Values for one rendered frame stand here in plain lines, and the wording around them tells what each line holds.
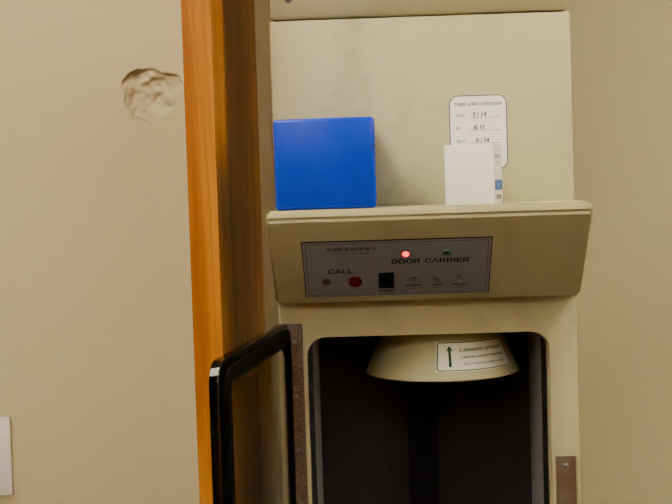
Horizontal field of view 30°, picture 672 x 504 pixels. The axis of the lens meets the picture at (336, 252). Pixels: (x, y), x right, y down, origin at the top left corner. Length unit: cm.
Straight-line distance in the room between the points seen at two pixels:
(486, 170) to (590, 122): 56
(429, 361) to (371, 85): 31
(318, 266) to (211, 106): 19
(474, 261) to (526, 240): 6
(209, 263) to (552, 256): 35
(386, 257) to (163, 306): 60
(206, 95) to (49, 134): 60
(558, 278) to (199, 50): 43
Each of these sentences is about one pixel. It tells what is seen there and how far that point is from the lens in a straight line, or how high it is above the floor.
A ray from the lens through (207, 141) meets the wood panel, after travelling 127.
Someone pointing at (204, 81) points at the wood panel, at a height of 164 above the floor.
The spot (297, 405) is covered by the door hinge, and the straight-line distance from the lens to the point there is 137.
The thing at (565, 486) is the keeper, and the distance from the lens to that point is 140.
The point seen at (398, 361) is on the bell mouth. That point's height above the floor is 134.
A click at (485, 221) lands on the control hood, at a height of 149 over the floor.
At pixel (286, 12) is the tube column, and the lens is 136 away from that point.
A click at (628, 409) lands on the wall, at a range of 184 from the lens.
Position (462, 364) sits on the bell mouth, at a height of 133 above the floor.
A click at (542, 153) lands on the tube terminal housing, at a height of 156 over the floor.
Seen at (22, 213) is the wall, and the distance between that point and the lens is 185.
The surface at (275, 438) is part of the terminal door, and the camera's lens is 127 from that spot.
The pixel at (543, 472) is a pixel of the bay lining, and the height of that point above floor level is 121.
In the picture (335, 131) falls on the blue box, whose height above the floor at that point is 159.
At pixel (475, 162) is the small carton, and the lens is 127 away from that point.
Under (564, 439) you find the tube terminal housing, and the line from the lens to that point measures 139.
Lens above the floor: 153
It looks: 3 degrees down
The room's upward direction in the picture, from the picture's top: 2 degrees counter-clockwise
